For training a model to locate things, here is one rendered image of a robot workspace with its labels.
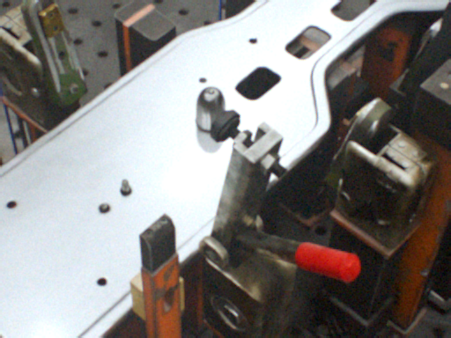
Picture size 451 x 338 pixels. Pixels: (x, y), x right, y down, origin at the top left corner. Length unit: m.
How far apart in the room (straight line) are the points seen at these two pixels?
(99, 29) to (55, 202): 0.63
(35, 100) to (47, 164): 0.11
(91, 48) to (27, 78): 0.47
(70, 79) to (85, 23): 0.52
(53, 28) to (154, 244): 0.37
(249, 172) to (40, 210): 0.30
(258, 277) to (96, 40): 0.77
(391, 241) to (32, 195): 0.36
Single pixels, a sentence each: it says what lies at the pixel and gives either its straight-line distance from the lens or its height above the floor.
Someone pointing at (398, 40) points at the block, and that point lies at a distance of 1.25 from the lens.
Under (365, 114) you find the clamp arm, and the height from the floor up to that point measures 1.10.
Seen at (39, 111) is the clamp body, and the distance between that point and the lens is 1.08.
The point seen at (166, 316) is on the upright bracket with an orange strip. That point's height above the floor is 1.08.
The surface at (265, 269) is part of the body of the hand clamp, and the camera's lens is 0.84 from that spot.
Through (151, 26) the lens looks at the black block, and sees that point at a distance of 1.12.
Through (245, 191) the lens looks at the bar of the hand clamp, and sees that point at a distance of 0.74.
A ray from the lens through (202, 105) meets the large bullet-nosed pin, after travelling 0.97.
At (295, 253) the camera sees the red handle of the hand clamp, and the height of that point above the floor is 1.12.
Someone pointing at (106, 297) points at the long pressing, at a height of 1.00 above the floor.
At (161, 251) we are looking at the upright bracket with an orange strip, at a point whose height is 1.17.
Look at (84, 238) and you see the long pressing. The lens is 0.92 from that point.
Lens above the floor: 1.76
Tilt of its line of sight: 53 degrees down
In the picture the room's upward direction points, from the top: 2 degrees clockwise
